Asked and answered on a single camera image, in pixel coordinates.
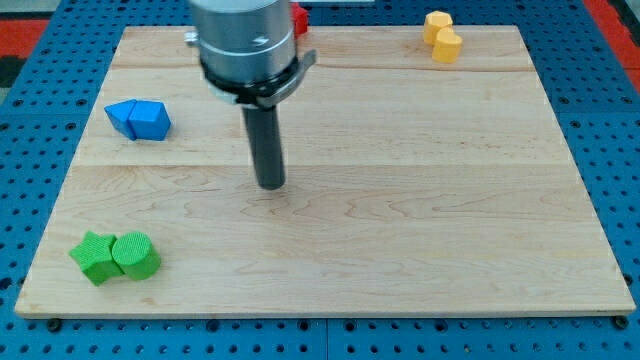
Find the blue cube block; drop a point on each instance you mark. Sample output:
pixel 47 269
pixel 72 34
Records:
pixel 118 115

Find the blue pentagon block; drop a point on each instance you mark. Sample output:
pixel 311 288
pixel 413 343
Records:
pixel 149 120

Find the yellow hexagon block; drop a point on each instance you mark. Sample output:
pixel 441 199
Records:
pixel 434 22

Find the wooden board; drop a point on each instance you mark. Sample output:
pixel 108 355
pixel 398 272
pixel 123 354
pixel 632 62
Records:
pixel 414 189

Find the green cylinder block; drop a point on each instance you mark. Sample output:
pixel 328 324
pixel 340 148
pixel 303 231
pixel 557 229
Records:
pixel 136 255

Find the yellow heart block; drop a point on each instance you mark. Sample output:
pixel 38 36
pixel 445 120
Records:
pixel 447 46

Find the green star block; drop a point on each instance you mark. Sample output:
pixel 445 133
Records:
pixel 94 257

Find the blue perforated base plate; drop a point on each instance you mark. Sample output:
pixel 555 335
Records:
pixel 49 103

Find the red block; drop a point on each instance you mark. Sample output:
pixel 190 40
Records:
pixel 300 19

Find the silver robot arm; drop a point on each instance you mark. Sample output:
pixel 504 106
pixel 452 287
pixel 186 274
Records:
pixel 247 50

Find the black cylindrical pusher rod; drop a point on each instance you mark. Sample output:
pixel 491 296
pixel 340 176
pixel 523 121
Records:
pixel 262 128

